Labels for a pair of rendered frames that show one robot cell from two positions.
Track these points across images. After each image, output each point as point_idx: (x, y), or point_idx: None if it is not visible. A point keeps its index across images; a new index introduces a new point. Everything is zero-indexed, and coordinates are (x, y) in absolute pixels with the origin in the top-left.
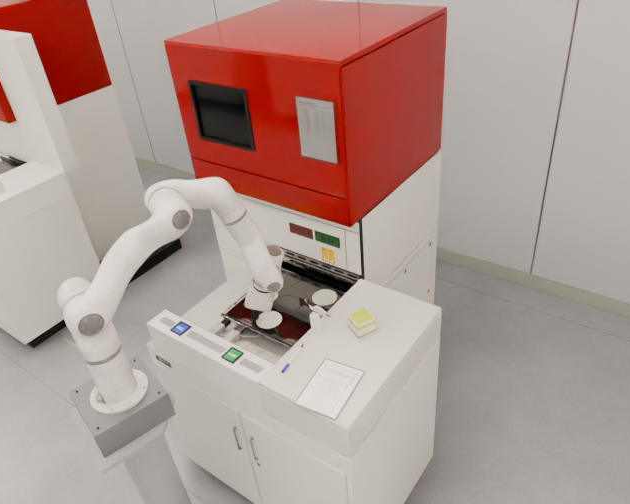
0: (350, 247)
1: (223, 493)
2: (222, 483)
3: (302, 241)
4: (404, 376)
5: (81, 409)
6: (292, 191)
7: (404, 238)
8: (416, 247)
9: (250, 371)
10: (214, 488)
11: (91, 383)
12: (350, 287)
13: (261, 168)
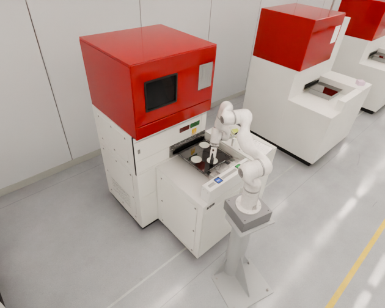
0: (203, 120)
1: (214, 250)
2: (209, 250)
3: (184, 133)
4: None
5: (256, 217)
6: (190, 109)
7: None
8: None
9: None
10: (211, 253)
11: (240, 216)
12: (197, 139)
13: (178, 107)
